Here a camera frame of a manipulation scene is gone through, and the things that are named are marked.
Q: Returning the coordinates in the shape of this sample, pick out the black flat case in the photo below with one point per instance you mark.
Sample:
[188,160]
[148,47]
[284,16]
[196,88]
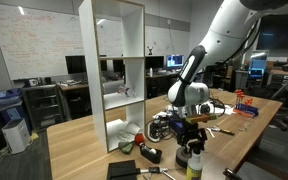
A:
[123,170]

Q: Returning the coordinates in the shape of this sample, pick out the blue hex key stand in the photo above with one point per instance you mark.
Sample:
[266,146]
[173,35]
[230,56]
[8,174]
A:
[244,107]

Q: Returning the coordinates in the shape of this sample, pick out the blue cardboard box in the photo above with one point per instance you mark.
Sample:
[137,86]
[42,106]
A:
[177,125]

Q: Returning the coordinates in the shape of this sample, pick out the blue recycling bin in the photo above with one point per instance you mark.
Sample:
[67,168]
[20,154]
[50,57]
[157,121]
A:
[11,105]

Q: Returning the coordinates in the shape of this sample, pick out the white shelf unit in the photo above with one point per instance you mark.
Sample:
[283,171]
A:
[113,34]

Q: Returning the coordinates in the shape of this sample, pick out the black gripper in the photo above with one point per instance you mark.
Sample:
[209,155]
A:
[192,137]

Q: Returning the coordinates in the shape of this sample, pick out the grey duct tape roll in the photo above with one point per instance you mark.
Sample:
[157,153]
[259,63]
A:
[182,157]

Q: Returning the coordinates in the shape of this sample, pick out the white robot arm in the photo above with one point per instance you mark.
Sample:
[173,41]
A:
[226,35]

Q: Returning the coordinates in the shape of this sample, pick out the green cloth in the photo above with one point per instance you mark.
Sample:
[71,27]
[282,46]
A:
[125,147]

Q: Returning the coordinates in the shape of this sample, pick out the white spray bottle black nozzle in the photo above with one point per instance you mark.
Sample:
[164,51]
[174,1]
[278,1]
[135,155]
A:
[194,165]

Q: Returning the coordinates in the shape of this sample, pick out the black tape dispenser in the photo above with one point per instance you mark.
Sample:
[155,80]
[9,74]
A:
[153,155]

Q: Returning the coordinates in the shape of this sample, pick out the white air purifier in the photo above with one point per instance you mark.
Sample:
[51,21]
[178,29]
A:
[16,135]

